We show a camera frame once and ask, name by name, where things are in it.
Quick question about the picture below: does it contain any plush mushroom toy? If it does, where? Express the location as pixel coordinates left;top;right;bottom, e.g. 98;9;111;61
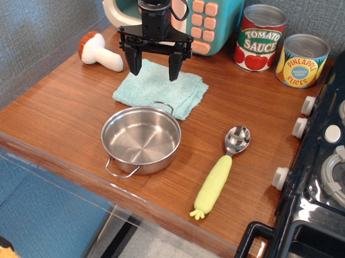
77;31;124;72

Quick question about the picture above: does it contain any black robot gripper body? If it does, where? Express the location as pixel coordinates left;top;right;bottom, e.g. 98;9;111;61
116;0;196;61

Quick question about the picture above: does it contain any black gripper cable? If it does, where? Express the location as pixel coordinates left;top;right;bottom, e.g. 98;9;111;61
165;0;191;23

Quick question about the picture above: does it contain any orange fuzzy object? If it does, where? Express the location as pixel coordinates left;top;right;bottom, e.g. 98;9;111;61
0;248;20;258

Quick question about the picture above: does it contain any pineapple slices can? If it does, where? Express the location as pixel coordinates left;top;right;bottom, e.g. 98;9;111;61
276;34;331;89

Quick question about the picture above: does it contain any small steel pan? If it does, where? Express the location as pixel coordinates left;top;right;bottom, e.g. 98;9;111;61
101;102;181;178

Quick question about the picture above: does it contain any spoon with yellow handle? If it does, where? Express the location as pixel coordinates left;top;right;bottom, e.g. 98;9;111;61
190;126;251;220

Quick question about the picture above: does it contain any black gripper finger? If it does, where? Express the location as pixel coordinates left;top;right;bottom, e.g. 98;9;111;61
124;44;142;76
168;54;183;81

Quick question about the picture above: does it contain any black toy stove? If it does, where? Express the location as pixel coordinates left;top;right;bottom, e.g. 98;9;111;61
234;51;345;258

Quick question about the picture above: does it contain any tomato sauce can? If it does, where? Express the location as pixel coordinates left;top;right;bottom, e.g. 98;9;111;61
233;3;287;72

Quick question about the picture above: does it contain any toy microwave teal and cream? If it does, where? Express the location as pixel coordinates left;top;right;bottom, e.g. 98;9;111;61
103;0;245;56

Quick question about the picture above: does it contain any light blue folded cloth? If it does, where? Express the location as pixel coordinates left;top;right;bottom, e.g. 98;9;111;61
112;59;209;120

